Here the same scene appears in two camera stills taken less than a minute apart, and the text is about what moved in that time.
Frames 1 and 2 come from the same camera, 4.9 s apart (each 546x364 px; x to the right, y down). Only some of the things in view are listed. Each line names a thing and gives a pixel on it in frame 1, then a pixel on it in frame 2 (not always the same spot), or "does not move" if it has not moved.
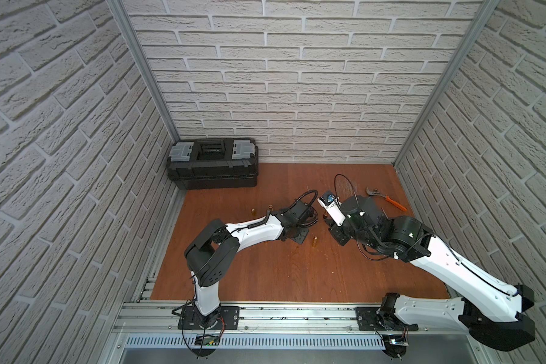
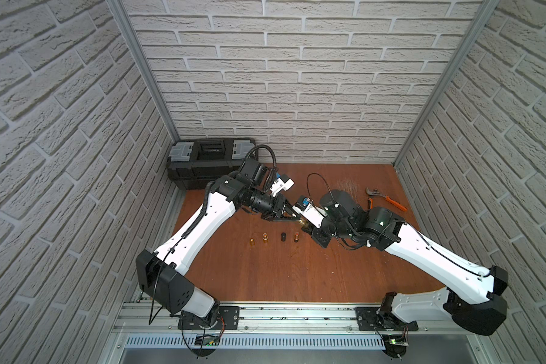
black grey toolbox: (214, 162) does not move
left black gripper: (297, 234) to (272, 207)
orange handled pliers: (387, 198) does not move
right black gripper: (334, 231) to (321, 240)
